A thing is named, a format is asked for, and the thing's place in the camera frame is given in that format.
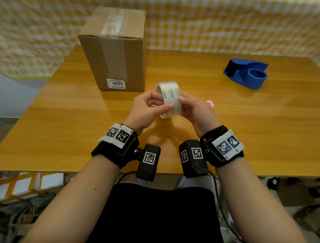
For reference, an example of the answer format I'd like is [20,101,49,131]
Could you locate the person's left hand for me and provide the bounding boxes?
[122,90,175,137]

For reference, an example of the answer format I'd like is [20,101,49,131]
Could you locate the grey cable bundle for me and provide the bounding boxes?
[0,198,55,243]

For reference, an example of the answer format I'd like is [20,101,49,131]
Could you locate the black marker wristband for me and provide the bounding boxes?
[200,125,245,168]
[91,123,140,169]

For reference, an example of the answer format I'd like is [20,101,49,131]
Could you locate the person's right hand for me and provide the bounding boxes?
[178,92,221,139]

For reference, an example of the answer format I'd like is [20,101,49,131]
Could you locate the black camera cable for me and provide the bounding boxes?
[209,171,244,243]
[117,171,138,185]

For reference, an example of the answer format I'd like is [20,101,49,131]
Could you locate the person's left forearm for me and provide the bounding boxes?
[21,155,120,243]

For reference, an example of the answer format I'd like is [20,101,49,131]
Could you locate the person's right forearm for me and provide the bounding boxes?
[215,156,307,243]

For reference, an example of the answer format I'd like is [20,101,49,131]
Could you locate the clear tape strip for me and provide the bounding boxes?
[100,8,125,83]

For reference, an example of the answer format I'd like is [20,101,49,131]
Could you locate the blue tape dispenser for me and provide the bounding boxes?
[223,58,269,90]

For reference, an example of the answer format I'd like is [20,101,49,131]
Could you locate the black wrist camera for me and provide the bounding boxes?
[179,139,209,179]
[136,144,161,182]

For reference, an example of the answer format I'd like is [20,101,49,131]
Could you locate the brown cardboard box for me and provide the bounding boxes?
[78,6,147,92]

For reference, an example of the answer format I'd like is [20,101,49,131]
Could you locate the person's black shorts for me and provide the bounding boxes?
[86,183,224,243]

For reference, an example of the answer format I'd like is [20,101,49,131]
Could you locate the yellow checkered cloth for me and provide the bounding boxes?
[0,0,320,78]

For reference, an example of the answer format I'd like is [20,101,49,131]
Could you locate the clear tape roll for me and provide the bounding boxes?
[155,81,182,119]

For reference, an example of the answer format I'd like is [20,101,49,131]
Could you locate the black power adapter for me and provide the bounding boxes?
[266,177,280,191]

